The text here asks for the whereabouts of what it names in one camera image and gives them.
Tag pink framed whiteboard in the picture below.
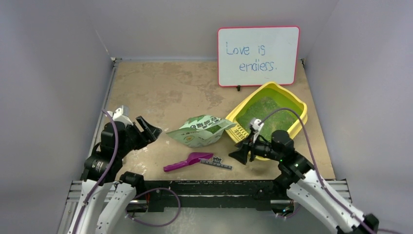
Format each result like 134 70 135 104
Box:
217 25 300 87

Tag purple plastic litter scoop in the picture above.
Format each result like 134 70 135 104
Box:
163 152 214 172

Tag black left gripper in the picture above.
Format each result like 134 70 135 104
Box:
118 116 161 156

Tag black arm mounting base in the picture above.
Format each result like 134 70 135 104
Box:
124 172 305 214

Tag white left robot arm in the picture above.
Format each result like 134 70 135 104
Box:
68 116 162 234

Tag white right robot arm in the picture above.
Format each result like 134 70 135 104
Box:
229 130 379 234

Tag green cat litter granules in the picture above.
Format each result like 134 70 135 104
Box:
236 97 297 141

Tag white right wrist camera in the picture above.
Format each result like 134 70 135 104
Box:
250 117 264 143

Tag yellow sifting litter tray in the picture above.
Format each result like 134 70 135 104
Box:
225 82 308 143

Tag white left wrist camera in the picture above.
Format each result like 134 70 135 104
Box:
107 105 133 126

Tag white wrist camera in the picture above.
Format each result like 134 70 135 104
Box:
107 105 133 126
250 117 264 143

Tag green cat litter bag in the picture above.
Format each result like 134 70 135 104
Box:
167 115 236 148

